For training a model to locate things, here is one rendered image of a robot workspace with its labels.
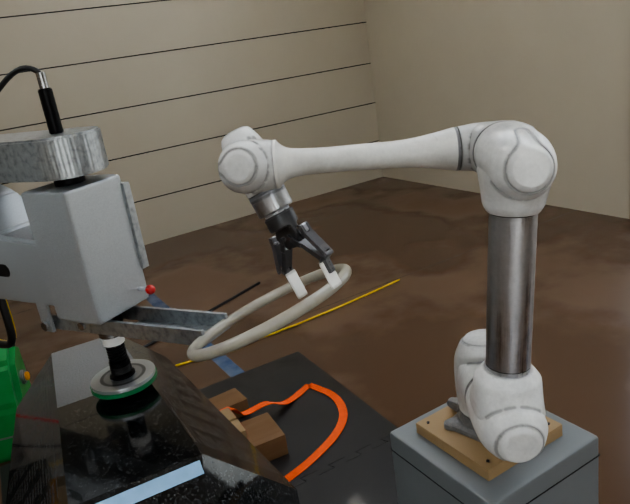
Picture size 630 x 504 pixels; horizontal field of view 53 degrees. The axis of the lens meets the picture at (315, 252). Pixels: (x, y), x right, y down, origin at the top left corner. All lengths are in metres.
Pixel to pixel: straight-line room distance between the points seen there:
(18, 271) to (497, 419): 1.53
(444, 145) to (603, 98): 4.72
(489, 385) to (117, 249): 1.17
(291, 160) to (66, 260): 0.92
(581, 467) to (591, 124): 4.66
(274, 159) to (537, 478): 1.02
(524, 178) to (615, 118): 4.84
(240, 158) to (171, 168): 6.01
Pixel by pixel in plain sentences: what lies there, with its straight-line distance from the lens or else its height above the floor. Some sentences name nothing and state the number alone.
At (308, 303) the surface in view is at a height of 1.32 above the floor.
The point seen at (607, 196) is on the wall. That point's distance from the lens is 6.29.
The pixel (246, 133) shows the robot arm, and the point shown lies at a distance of 1.46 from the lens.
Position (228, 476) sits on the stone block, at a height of 0.78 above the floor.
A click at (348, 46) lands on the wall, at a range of 8.28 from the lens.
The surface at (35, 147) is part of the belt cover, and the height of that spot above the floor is 1.72.
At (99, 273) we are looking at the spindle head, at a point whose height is 1.33.
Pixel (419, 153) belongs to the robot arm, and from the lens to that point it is 1.46.
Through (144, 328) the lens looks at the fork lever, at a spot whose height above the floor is 1.16.
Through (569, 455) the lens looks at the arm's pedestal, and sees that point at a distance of 1.82.
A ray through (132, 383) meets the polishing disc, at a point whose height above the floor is 0.93.
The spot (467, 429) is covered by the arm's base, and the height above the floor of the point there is 0.85.
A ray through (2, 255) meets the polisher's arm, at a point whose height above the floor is 1.38.
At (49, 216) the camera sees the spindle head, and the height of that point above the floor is 1.52.
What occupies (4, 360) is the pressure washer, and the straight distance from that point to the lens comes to 3.74.
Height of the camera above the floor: 1.90
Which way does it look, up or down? 19 degrees down
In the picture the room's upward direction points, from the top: 9 degrees counter-clockwise
